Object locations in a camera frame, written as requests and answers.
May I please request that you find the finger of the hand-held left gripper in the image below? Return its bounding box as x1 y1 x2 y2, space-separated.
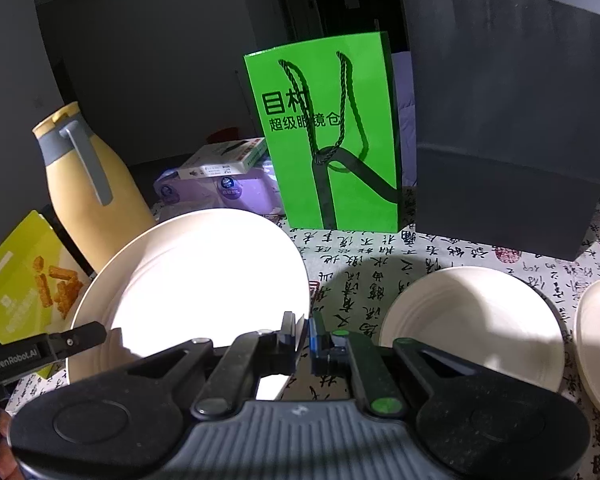
47 321 107 358

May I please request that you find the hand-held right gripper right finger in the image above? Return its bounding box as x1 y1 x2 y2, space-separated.
310 311 486 418

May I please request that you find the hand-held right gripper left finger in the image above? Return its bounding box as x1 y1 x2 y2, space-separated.
105 311 310 420

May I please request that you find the person's left hand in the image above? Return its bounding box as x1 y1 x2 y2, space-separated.
0 407 18 468

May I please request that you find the calligraphy print tablecloth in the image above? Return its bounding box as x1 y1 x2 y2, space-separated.
2 200 600 480

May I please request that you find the yellow thermos jug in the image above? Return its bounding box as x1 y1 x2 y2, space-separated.
32 101 157 273

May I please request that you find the purple tissue pack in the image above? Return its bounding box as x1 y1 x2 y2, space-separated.
152 152 286 217

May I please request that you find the green paper bag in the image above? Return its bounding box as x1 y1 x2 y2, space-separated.
243 31 403 233

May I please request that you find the small white box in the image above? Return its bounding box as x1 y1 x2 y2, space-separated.
176 136 268 181

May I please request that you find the lavender padded cloth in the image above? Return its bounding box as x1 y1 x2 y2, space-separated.
392 52 418 188

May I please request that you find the black paper bag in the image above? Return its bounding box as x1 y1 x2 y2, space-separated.
400 0 600 262

